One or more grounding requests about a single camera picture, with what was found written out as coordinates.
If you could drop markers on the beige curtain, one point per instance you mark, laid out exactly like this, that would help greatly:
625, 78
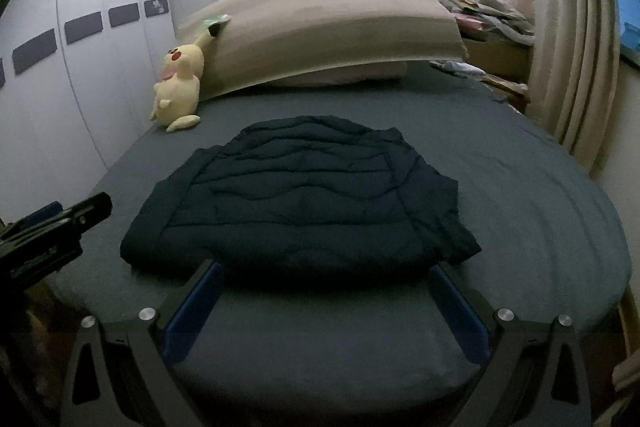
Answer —
570, 57

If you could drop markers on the white crumpled cloth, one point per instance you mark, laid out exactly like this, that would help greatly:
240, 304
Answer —
457, 68

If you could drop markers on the yellow plush toy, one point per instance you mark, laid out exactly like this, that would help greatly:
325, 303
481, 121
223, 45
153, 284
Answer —
180, 87

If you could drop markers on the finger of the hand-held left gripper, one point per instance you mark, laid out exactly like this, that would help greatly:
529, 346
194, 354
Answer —
90, 209
42, 213

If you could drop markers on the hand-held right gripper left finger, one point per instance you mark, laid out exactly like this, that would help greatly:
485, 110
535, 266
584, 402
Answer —
192, 307

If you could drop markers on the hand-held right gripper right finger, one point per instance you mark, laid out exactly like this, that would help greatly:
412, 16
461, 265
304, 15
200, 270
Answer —
457, 312

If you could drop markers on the pile of folded clothes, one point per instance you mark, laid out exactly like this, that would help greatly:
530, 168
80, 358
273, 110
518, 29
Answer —
495, 14

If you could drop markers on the wooden nightstand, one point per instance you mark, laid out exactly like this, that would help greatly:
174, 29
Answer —
495, 57

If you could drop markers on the dark navy puffer jacket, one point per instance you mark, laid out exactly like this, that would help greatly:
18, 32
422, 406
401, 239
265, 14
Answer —
300, 207

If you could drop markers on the small green cloth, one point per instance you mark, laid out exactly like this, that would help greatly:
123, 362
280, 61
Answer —
217, 21

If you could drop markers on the white wardrobe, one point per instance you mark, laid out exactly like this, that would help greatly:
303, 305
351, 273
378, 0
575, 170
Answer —
75, 107

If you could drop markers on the window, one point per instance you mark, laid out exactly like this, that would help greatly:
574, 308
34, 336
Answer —
630, 37

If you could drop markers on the pink pillow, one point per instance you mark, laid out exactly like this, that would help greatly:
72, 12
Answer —
350, 74

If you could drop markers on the bed with blue sheet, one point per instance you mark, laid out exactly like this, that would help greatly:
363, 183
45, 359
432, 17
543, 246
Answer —
525, 217

